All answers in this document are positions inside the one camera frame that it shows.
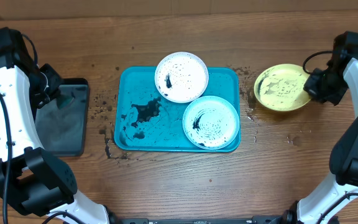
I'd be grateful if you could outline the blue plastic tray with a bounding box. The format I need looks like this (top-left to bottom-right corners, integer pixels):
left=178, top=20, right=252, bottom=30
left=114, top=67, right=241, bottom=152

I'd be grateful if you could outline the yellow-green plate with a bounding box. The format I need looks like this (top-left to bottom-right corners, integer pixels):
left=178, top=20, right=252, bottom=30
left=254, top=63, right=311, bottom=112

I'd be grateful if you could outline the light blue plate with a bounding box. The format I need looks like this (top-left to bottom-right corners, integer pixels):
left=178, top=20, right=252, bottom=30
left=182, top=96, right=240, bottom=151

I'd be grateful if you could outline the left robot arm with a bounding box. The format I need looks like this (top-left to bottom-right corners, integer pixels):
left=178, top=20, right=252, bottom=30
left=0, top=27, right=119, bottom=223

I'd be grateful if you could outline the dark green sponge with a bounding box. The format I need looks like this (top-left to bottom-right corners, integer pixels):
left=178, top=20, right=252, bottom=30
left=56, top=95, right=74, bottom=110

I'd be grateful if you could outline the black water tray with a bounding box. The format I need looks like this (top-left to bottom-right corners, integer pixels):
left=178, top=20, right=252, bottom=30
left=35, top=78, right=90, bottom=157

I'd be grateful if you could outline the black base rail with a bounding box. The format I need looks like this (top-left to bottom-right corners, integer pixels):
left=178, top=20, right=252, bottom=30
left=118, top=215, right=282, bottom=224

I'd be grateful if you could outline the white plate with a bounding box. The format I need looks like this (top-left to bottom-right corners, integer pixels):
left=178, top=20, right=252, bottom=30
left=154, top=52, right=209, bottom=103

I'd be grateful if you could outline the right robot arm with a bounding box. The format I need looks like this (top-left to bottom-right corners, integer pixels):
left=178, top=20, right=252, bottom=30
left=274, top=31, right=358, bottom=224

